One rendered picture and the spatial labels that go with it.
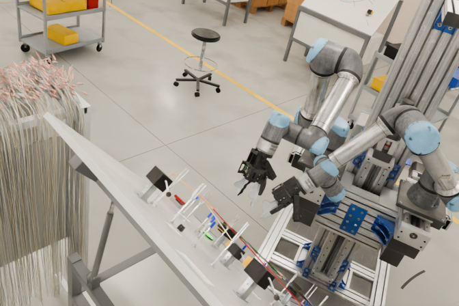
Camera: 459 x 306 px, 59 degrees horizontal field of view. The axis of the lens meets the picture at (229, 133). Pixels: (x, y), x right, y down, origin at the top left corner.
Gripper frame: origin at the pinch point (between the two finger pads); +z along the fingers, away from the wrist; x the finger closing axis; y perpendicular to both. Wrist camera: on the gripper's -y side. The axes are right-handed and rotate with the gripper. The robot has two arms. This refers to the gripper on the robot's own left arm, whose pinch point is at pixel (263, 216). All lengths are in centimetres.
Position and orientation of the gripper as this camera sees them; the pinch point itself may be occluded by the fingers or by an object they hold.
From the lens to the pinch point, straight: 170.7
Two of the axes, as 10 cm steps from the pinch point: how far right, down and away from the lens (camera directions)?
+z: -8.2, 5.6, 1.2
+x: -1.2, 0.4, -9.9
